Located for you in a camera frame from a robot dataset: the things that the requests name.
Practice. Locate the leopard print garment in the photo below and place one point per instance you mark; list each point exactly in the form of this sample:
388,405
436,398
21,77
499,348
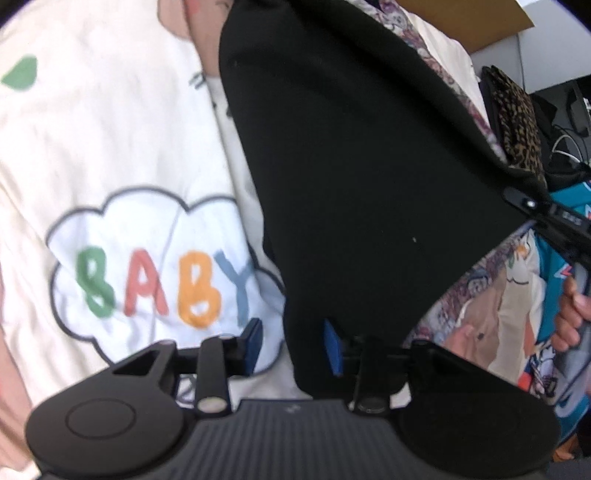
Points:
517,124

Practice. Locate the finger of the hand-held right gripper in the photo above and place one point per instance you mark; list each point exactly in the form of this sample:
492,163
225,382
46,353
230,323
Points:
528,203

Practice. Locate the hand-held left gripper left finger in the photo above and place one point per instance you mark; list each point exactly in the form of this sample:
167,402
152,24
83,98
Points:
253,346

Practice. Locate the person's right hand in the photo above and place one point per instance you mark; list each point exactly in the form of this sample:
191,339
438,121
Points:
570,323

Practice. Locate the teal printed jersey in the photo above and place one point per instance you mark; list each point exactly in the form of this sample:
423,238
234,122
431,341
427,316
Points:
549,286

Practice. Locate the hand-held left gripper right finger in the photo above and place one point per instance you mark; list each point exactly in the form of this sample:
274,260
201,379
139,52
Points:
332,346

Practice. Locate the black shorts with bear-print trim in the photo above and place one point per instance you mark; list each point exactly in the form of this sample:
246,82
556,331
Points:
369,161

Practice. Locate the flat cardboard sheet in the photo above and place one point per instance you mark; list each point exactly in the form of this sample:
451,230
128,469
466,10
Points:
471,23

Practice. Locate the black clothing pile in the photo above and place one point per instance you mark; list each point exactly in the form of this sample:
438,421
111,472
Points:
563,115

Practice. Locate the cream bear printed blanket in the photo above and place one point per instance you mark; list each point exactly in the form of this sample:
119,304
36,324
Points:
115,138

